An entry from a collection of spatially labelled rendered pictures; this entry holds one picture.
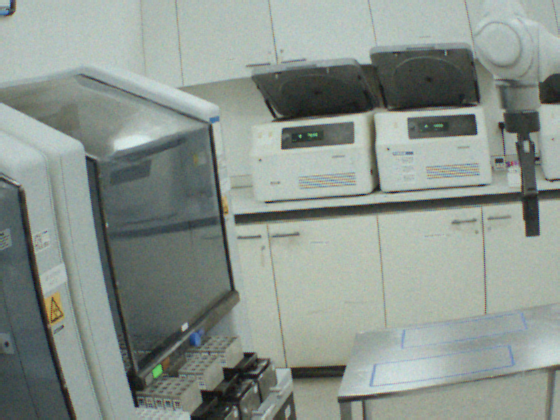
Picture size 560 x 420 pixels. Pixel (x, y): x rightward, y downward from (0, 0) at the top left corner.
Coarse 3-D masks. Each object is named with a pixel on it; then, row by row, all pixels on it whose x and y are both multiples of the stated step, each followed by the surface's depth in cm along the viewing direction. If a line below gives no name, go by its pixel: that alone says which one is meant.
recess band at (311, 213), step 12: (516, 192) 349; (540, 192) 346; (552, 192) 344; (372, 204) 370; (384, 204) 369; (396, 204) 367; (408, 204) 365; (420, 204) 364; (432, 204) 362; (444, 204) 361; (456, 204) 359; (468, 204) 357; (480, 204) 356; (240, 216) 388; (252, 216) 386; (264, 216) 385; (276, 216) 383; (288, 216) 382; (300, 216) 380; (312, 216) 379; (324, 216) 377
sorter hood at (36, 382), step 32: (0, 192) 105; (0, 224) 103; (0, 256) 103; (32, 256) 111; (0, 288) 102; (32, 288) 111; (0, 320) 100; (32, 320) 109; (0, 352) 99; (32, 352) 108; (0, 384) 97; (32, 384) 106; (64, 384) 115; (0, 416) 96; (32, 416) 104; (64, 416) 114
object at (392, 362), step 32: (448, 320) 203; (480, 320) 197; (512, 320) 192; (544, 320) 185; (352, 352) 192; (384, 352) 188; (416, 352) 184; (448, 352) 179; (480, 352) 174; (512, 352) 169; (544, 352) 164; (352, 384) 171; (384, 384) 167; (416, 384) 164; (448, 384) 161; (480, 384) 159; (352, 416) 167
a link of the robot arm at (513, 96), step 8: (496, 80) 128; (504, 80) 127; (512, 80) 125; (496, 88) 129; (504, 88) 127; (512, 88) 125; (520, 88) 125; (528, 88) 125; (536, 88) 126; (504, 96) 127; (512, 96) 126; (520, 96) 125; (528, 96) 125; (536, 96) 126; (504, 104) 128; (512, 104) 126; (520, 104) 125; (528, 104) 125; (536, 104) 126; (512, 112) 128; (528, 112) 127
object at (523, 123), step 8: (504, 112) 130; (520, 112) 127; (536, 112) 127; (504, 120) 130; (512, 120) 128; (520, 120) 127; (528, 120) 126; (536, 120) 127; (512, 128) 128; (520, 128) 127; (528, 128) 127; (536, 128) 127; (520, 136) 127; (528, 136) 127; (520, 152) 129
